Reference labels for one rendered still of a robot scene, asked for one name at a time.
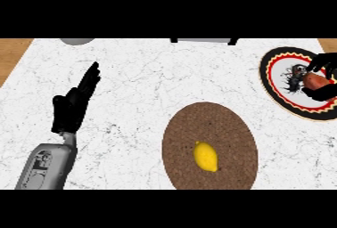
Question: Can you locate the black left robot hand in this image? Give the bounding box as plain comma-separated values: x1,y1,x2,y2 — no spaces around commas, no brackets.
51,61,102,134

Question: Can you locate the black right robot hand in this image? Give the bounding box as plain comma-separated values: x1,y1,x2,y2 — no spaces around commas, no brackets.
301,52,337,102

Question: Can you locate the reddish brown sweet potato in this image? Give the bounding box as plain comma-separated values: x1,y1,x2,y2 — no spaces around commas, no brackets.
302,72,333,91

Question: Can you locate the black red patterned plate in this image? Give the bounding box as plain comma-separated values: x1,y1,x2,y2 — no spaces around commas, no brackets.
259,46,337,122

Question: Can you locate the brown round placemat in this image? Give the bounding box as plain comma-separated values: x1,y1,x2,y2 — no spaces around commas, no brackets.
162,102,259,191

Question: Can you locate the grey round object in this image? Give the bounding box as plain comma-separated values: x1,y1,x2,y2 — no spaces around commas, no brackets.
60,37,98,46

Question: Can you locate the grey appliance with black legs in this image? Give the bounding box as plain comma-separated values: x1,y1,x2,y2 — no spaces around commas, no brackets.
169,37,241,46

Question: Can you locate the yellow lemon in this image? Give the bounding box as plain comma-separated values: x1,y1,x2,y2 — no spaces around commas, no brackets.
193,141,221,173

